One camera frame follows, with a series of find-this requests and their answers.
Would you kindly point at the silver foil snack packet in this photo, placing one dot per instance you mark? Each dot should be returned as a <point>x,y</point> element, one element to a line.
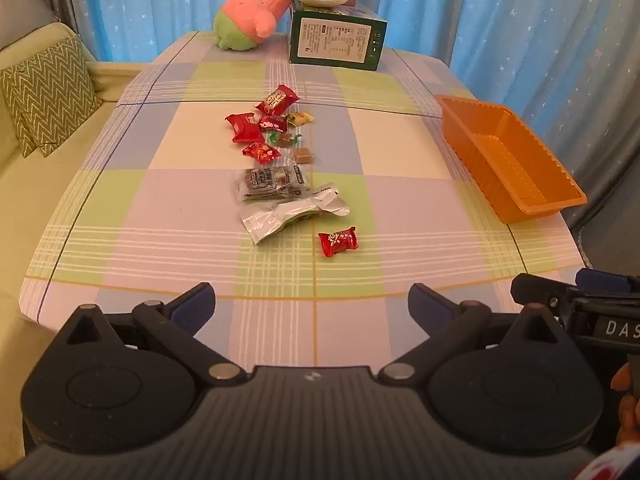
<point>280,217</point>

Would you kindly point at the light green sofa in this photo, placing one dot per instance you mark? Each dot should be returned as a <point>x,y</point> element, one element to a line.
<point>50,185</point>

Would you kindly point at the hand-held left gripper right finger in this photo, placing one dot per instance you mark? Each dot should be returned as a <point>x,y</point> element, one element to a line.
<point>427,306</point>

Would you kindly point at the orange plastic tray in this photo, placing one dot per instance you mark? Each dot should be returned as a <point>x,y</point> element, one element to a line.
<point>505,160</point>

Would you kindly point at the yellow candy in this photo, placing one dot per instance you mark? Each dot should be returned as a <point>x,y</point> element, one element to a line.
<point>300,118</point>

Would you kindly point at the small dark red candy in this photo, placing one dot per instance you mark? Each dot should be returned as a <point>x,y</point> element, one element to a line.
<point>272,123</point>

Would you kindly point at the green candy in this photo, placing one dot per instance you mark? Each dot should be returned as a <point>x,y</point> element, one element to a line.
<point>282,139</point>

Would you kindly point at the pink green plush toy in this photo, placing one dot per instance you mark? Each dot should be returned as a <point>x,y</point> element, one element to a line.
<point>250,15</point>

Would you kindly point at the green cardboard box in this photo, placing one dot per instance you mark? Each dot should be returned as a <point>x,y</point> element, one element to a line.
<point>335,40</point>

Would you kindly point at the plaid tablecloth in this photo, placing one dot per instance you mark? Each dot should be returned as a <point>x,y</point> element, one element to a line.
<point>175,200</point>

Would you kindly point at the large red gold-label snack packet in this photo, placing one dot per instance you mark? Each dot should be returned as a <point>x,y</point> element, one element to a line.
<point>276,100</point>

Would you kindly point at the plain red pillow candy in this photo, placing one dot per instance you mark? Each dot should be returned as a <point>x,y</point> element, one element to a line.
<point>243,127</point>

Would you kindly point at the red patterned candy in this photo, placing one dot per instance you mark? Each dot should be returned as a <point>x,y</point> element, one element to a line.
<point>261,152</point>
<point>339,241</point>

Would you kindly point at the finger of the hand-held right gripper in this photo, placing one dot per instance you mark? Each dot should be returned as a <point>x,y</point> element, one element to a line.
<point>602,280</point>
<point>537,291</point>

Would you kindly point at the brown candy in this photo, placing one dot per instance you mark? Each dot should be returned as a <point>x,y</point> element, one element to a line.
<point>304,156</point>

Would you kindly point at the person's right hand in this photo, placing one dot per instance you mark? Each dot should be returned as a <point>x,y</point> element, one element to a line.
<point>625,377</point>

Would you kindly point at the green zigzag pillow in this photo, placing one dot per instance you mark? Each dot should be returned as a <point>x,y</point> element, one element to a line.
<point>55,95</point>
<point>15,115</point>

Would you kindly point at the clear dark snack packet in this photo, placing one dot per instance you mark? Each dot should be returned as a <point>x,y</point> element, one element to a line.
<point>270,184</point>

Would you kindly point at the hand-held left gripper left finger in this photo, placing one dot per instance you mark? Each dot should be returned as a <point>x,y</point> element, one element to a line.
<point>192,306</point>

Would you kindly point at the person's red white clothing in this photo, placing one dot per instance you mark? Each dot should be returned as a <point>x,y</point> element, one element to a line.
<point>612,465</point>

